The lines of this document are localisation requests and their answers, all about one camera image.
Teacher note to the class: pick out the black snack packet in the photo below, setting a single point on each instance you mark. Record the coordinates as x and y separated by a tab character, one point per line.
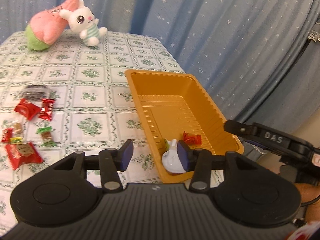
35	92

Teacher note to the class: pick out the person's right hand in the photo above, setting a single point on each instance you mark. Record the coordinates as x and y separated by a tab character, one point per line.
309	192

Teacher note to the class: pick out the large red snack packet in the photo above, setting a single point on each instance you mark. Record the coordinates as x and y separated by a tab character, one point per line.
27	109

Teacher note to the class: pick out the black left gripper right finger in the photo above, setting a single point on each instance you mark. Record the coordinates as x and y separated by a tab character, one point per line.
201	162

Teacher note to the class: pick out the yellow green candy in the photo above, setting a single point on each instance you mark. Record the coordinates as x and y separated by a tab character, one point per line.
16	140

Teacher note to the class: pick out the pink green star plush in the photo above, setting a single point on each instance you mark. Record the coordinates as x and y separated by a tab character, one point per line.
45	27

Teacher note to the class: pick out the white bunny plush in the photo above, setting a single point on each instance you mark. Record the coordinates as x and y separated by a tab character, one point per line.
83	22

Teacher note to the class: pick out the shiny red candy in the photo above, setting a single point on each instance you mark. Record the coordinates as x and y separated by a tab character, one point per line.
47	109

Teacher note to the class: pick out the small red candy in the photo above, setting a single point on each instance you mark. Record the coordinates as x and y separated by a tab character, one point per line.
6	135

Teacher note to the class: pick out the red wafer packet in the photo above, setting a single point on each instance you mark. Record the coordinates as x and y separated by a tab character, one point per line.
23	153

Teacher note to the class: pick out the orange plastic tray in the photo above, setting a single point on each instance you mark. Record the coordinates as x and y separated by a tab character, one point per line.
169	104

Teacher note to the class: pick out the floral green white tablecloth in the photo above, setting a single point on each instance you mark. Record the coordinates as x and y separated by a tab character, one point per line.
93	106

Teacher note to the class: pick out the red gold candy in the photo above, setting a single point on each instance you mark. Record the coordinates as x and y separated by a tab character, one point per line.
192	139

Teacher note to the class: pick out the clear brown candy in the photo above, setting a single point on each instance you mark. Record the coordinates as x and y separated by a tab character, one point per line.
16	127

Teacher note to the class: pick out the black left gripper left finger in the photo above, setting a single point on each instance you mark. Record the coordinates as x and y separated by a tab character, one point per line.
108	162

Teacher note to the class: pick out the green brown candy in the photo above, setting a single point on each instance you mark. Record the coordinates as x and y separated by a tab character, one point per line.
46	135

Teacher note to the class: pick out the white green snack bag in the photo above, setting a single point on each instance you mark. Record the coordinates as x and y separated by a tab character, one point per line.
170	159

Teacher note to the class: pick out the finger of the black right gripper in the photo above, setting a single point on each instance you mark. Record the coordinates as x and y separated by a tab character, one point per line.
243	130

